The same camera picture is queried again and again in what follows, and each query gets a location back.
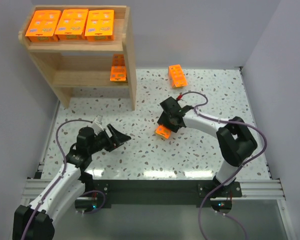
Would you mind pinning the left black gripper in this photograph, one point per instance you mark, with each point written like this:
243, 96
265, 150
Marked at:
110, 139

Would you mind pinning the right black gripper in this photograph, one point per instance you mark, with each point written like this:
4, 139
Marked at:
168, 122

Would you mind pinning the orange sponge box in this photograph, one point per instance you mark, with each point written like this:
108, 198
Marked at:
43, 25
100, 25
163, 131
118, 71
72, 24
176, 76

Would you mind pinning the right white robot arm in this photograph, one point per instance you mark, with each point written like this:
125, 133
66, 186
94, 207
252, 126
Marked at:
235, 140

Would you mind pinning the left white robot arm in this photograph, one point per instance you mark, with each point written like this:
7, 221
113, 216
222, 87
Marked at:
38, 220

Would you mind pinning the wooden two-tier shelf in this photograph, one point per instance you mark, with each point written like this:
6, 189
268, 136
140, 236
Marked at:
66, 65

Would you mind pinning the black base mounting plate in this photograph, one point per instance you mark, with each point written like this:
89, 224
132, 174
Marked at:
145, 192

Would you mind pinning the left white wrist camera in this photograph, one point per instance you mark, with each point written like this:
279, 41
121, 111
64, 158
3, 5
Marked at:
98, 123

